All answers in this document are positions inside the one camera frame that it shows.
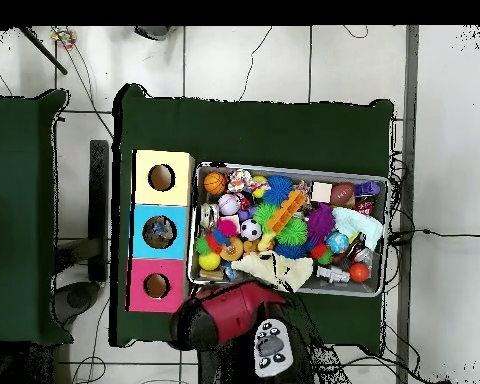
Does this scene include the orange toy brick round studs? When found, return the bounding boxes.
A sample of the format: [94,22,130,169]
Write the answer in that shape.
[267,190,307,236]

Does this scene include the wooden box three holes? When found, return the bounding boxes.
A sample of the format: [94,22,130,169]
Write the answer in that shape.
[127,149,197,313]

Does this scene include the clear shallow mesh bin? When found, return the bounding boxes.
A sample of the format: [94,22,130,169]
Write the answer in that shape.
[188,162,389,297]

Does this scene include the small black white soccer ball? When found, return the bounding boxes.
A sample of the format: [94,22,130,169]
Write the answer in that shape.
[239,219,263,243]

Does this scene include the small orange basketball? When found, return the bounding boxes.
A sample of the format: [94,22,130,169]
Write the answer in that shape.
[203,171,229,196]

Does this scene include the blue spiky ball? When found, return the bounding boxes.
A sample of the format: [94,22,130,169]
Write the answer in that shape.
[262,175,296,207]

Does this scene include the green spiky ball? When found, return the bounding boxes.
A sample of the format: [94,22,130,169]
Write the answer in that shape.
[275,216,309,248]

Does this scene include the yellow green ball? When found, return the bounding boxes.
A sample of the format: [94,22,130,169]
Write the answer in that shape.
[198,250,222,273]

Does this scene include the cream knitted cloth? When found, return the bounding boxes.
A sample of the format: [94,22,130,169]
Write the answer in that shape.
[231,251,315,293]

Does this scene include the purple spiky ball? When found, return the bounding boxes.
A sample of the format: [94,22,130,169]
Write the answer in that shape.
[307,203,337,245]

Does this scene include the brown toy football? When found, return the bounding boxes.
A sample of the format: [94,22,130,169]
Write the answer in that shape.
[331,182,357,207]

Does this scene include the light blue cloth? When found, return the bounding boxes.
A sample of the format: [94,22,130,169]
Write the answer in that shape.
[332,207,385,253]

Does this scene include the black upright bar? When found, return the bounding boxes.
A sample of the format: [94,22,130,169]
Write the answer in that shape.
[88,139,112,283]

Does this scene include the grey round base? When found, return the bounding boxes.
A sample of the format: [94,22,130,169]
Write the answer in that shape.
[54,281,105,325]

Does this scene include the grey object on floor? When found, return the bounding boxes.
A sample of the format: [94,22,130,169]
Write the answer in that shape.
[134,25,176,41]

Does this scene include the dark green side table cloth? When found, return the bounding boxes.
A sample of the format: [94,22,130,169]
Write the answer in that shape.
[0,87,72,347]

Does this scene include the small colourful item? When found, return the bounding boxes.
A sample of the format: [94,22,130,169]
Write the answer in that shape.
[51,27,78,51]

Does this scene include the black stick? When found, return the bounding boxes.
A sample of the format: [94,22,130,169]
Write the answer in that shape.
[15,26,69,76]

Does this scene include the black power cable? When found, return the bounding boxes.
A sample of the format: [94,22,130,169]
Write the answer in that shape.
[387,226,480,245]

